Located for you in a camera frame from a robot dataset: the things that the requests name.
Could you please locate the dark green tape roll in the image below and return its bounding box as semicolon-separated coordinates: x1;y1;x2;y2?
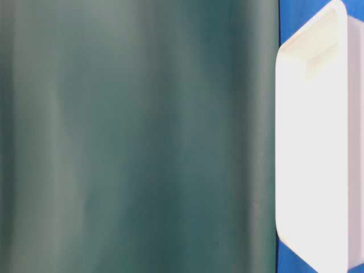
1;1;279;272

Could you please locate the white plastic case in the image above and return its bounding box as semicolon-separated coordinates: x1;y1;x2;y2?
275;1;363;272

